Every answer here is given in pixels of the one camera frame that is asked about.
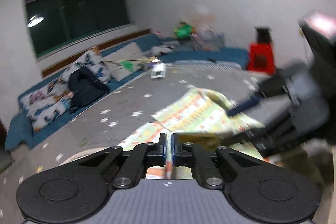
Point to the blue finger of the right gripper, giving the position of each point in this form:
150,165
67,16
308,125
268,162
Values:
243,106

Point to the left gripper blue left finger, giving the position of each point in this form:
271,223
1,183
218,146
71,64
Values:
161,149

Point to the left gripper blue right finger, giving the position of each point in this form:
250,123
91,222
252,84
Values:
175,150

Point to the colourful patterned children's shirt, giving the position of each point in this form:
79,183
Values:
199,116

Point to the red plastic stool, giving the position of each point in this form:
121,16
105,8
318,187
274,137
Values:
261,56

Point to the white rectangular device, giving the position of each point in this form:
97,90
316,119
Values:
158,71

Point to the black white plush toy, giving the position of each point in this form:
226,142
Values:
161,50

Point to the beige cushion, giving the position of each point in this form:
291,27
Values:
125,61

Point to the green round toy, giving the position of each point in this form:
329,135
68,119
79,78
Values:
183,31

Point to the blue sofa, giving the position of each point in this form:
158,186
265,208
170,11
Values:
21,131

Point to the dark navy backpack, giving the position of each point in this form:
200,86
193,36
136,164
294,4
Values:
86,88

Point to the butterfly print pillow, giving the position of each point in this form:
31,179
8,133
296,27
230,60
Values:
44,105

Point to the dark green framed window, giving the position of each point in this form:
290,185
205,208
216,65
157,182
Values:
54,24

